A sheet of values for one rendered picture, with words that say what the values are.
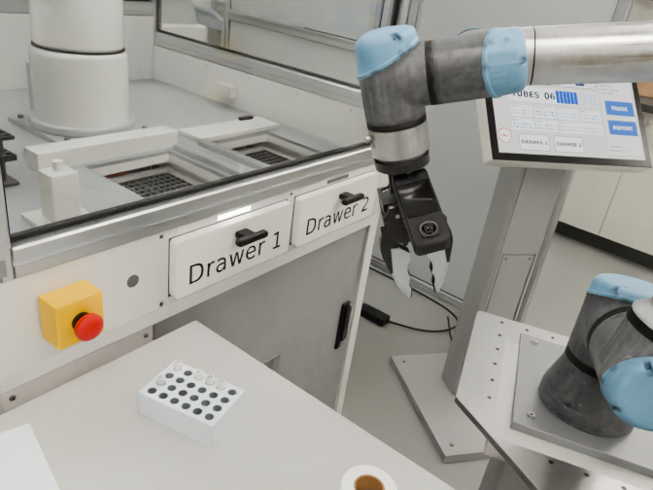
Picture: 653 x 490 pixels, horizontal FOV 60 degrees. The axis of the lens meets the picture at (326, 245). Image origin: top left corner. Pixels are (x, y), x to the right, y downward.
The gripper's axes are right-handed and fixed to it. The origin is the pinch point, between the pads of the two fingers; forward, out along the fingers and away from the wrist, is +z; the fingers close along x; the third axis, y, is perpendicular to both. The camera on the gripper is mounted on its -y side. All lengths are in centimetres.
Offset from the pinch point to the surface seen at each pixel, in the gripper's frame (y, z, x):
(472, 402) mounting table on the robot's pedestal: 0.2, 23.7, -5.4
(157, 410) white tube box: -7.9, 5.6, 39.5
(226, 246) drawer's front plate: 23.0, -1.7, 30.6
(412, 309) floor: 145, 110, -13
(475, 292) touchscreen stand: 89, 67, -29
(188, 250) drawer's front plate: 16.4, -5.8, 35.4
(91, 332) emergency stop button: -3.2, -6.1, 45.7
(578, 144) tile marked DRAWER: 79, 18, -58
